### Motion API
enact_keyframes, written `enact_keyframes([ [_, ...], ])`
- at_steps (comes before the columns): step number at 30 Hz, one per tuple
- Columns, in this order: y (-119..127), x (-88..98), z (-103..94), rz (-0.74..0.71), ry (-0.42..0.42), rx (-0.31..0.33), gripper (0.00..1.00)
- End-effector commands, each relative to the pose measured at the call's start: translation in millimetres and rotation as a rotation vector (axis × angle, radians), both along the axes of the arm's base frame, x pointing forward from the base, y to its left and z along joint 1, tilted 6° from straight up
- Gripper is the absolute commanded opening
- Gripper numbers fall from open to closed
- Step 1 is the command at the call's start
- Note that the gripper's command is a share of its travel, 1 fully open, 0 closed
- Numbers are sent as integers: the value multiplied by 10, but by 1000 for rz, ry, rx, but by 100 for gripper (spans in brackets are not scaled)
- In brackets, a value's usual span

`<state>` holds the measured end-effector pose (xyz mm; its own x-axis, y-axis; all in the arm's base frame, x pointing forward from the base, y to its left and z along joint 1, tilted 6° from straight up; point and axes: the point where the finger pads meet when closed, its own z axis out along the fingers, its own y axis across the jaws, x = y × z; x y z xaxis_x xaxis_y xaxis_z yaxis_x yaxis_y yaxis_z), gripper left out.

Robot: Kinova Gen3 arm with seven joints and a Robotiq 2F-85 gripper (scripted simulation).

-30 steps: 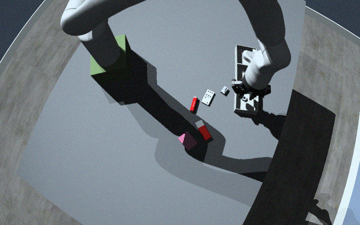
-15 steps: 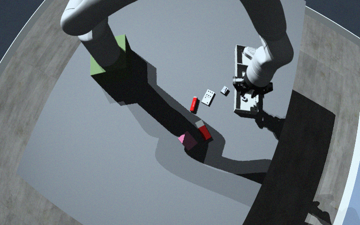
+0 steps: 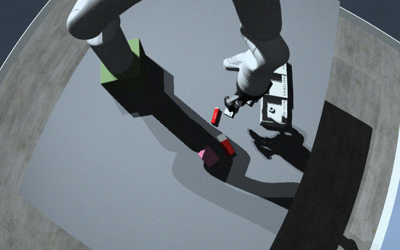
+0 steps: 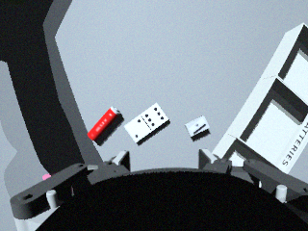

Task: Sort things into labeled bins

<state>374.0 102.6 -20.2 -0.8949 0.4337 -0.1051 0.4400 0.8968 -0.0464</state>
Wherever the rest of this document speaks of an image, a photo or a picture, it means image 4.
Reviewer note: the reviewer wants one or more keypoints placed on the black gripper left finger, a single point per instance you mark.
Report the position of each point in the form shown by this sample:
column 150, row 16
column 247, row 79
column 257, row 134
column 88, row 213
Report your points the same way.
column 34, row 205

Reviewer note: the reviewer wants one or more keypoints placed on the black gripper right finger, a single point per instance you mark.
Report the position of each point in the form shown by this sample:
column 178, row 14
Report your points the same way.
column 291, row 191

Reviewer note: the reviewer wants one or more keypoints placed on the white domino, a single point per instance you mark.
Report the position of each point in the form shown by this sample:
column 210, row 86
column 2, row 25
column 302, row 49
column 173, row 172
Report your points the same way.
column 146, row 122

